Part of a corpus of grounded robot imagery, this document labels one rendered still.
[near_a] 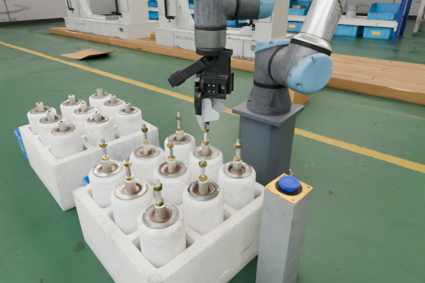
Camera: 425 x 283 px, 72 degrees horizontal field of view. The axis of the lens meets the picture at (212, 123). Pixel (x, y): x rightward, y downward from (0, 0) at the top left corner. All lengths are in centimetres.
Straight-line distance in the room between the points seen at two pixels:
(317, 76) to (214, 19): 32
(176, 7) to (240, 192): 290
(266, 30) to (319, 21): 184
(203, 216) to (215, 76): 33
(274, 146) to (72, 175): 67
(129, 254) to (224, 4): 56
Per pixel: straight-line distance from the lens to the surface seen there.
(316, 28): 84
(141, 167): 82
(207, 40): 68
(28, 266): 100
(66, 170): 105
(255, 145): 101
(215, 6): 67
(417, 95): 227
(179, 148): 87
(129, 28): 395
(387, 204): 120
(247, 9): 71
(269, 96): 95
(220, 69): 70
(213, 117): 73
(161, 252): 64
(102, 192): 80
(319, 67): 83
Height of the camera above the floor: 68
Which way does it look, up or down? 25 degrees down
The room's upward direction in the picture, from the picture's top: straight up
